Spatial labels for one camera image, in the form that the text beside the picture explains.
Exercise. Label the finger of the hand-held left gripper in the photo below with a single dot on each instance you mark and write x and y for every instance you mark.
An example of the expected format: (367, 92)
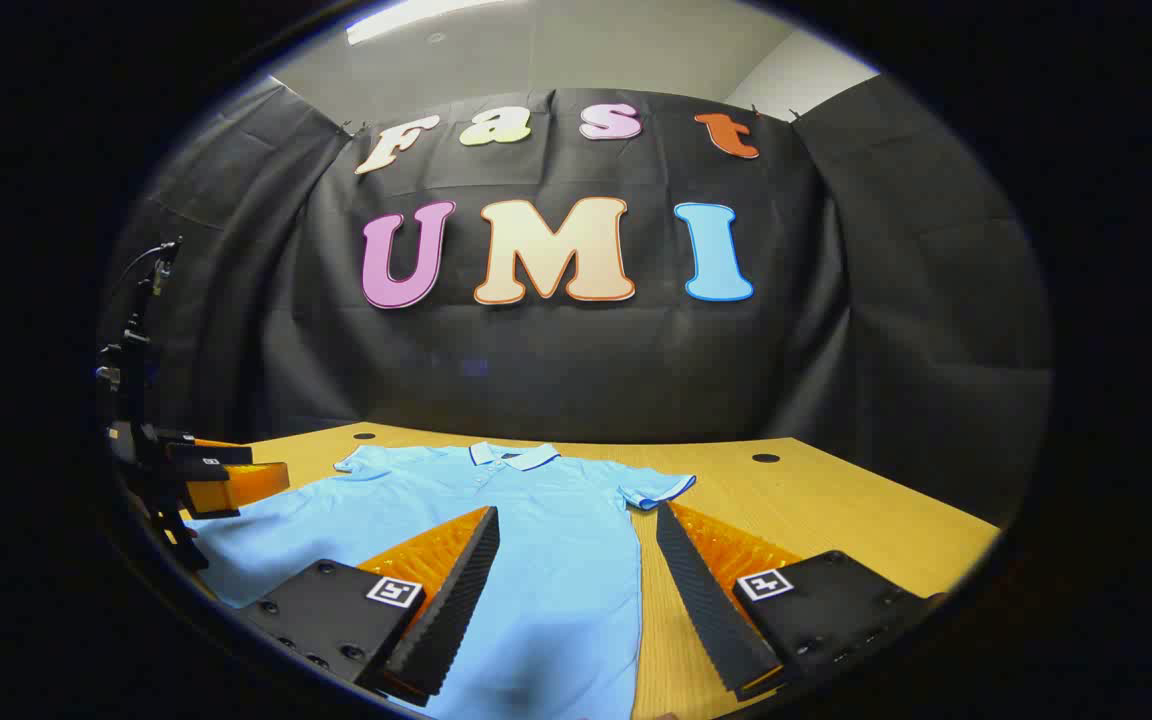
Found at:
(211, 455)
(246, 485)

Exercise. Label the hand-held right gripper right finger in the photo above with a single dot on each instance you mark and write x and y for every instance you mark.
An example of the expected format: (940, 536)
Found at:
(701, 600)

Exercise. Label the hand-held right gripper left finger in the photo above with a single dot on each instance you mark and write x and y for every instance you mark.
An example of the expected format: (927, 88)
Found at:
(456, 590)

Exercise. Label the black backdrop cloth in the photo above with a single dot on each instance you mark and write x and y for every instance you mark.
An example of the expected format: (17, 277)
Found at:
(576, 370)

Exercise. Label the light blue polo T-shirt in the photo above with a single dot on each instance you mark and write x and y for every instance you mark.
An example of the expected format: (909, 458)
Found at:
(556, 520)

